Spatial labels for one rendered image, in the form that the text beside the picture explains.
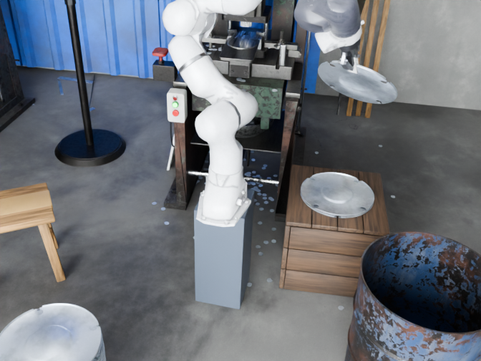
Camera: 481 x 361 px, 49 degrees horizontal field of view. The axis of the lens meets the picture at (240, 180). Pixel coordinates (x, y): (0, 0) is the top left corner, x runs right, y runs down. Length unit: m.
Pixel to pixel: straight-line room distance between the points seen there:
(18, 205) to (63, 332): 0.70
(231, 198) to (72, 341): 0.66
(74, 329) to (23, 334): 0.14
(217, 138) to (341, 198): 0.67
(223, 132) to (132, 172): 1.31
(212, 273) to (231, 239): 0.19
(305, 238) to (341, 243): 0.14
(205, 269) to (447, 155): 1.81
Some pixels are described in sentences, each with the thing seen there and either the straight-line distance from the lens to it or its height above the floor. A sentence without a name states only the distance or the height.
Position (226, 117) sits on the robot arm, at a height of 0.82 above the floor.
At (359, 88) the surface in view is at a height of 0.79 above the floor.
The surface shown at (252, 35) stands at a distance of 2.46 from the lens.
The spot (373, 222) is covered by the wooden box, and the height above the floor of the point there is 0.35.
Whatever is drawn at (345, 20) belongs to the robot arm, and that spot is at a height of 1.15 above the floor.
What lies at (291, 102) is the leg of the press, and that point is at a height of 0.61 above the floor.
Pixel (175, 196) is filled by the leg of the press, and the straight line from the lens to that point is 2.64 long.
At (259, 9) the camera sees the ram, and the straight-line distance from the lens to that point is 2.34.
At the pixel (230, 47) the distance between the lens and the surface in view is 2.30.
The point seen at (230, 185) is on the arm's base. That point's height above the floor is 0.56.
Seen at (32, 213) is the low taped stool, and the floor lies 0.33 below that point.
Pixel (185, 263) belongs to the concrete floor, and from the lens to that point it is 2.31.
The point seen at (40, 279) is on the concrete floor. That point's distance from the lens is 2.35.
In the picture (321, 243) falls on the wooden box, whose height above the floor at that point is 0.26.
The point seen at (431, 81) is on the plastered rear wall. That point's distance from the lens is 3.83.
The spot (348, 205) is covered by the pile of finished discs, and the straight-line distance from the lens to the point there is 2.10.
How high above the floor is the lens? 1.58
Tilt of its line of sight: 34 degrees down
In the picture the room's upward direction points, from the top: 3 degrees clockwise
